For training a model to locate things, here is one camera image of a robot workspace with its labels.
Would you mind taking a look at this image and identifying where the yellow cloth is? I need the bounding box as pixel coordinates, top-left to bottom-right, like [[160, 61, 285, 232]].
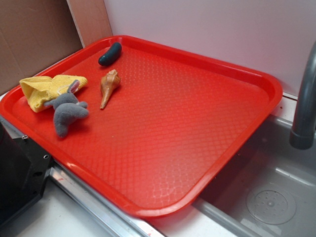
[[19, 75, 88, 113]]

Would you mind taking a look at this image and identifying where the red plastic tray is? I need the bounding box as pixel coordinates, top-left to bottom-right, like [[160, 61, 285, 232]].
[[0, 36, 282, 219]]

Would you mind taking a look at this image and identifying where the orange conch seashell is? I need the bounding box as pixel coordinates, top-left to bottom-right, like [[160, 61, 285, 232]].
[[100, 69, 121, 110]]

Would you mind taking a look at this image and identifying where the dark green toy cucumber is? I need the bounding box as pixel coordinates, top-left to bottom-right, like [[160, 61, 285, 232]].
[[98, 42, 122, 66]]

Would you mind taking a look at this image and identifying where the grey plush bunny toy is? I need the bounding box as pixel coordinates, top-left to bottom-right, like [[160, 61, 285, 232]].
[[44, 79, 89, 138]]

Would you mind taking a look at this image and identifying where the grey sink basin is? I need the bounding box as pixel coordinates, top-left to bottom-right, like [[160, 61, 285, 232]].
[[150, 116, 316, 237]]

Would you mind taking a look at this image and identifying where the black device block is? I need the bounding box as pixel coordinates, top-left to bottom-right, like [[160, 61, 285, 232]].
[[0, 125, 52, 227]]

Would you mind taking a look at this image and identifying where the grey faucet spout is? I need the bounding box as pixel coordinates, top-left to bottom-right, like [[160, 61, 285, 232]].
[[289, 44, 316, 150]]

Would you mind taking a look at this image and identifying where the brown cardboard panel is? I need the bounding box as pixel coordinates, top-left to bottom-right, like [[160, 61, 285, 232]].
[[0, 0, 112, 94]]

